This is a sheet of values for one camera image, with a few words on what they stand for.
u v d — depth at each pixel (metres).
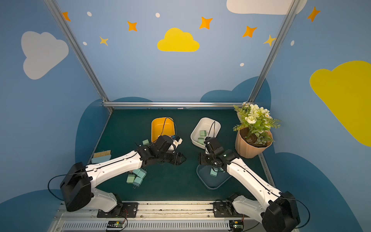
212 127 1.10
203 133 1.04
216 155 0.61
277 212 0.39
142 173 0.85
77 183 0.41
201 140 1.01
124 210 0.73
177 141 0.73
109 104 1.17
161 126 1.09
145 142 1.02
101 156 0.93
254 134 0.86
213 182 0.82
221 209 0.75
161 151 0.62
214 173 0.86
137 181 0.82
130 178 0.82
